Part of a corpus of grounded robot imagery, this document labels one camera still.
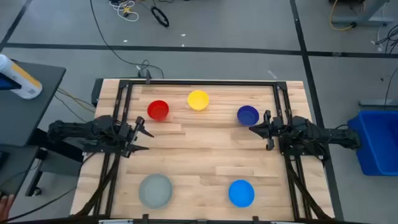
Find grey metal floor bar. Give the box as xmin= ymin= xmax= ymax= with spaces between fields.
xmin=358 ymin=98 xmax=398 ymax=108

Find red plastic bowl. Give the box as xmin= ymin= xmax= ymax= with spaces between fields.
xmin=147 ymin=100 xmax=170 ymax=122

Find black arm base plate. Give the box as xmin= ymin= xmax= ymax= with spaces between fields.
xmin=81 ymin=140 xmax=126 ymax=155
xmin=279 ymin=141 xmax=330 ymax=162

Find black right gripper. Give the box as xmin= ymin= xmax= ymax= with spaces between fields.
xmin=248 ymin=110 xmax=282 ymax=152

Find long black floor cable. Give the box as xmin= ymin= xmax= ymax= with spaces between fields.
xmin=89 ymin=0 xmax=165 ymax=79

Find white and yellow canister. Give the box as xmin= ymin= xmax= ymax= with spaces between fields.
xmin=0 ymin=54 xmax=44 ymax=100

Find person's hand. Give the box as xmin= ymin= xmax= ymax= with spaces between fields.
xmin=0 ymin=194 xmax=15 ymax=219

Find light blue plastic bowl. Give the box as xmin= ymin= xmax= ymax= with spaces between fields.
xmin=228 ymin=179 xmax=256 ymax=208

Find black side table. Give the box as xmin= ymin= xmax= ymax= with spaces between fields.
xmin=0 ymin=60 xmax=67 ymax=147

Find black coiled ring cable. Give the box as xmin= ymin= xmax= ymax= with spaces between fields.
xmin=150 ymin=6 xmax=170 ymax=28

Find black camera post clamp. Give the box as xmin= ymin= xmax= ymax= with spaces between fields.
xmin=137 ymin=68 xmax=154 ymax=85

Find white coiled cable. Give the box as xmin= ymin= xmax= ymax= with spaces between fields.
xmin=108 ymin=0 xmax=140 ymax=23

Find blue plastic bin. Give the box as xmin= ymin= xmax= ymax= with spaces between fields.
xmin=347 ymin=110 xmax=398 ymax=177

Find grey metal stand base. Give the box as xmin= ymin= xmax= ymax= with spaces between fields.
xmin=330 ymin=0 xmax=396 ymax=27

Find yellow floor cable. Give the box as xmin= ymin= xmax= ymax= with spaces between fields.
xmin=328 ymin=0 xmax=356 ymax=32

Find black box on table edge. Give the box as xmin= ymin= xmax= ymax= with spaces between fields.
xmin=91 ymin=78 xmax=104 ymax=107

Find yellow plastic bowl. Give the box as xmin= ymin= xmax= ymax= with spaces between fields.
xmin=187 ymin=90 xmax=210 ymax=112

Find thin black floor cable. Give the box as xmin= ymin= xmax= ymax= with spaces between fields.
xmin=383 ymin=66 xmax=398 ymax=106

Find thin yellow wires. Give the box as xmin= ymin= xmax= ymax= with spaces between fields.
xmin=55 ymin=86 xmax=96 ymax=114

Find black aluminium table frame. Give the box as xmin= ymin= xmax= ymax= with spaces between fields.
xmin=74 ymin=79 xmax=335 ymax=224

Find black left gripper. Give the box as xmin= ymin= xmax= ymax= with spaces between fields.
xmin=119 ymin=116 xmax=155 ymax=158

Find dark blue plastic bowl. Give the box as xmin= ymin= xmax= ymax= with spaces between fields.
xmin=236 ymin=105 xmax=260 ymax=127

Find large grey plastic bowl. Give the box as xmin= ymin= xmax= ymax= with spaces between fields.
xmin=138 ymin=173 xmax=174 ymax=210

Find black cable bundle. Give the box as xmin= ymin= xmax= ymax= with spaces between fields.
xmin=374 ymin=24 xmax=398 ymax=55

